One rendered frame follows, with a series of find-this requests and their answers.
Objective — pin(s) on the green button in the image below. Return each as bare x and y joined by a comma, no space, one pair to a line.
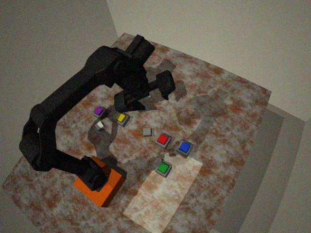
163,168

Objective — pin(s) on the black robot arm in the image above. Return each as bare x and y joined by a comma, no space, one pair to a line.
105,66

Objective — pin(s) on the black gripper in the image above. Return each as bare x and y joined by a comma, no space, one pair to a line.
127,100

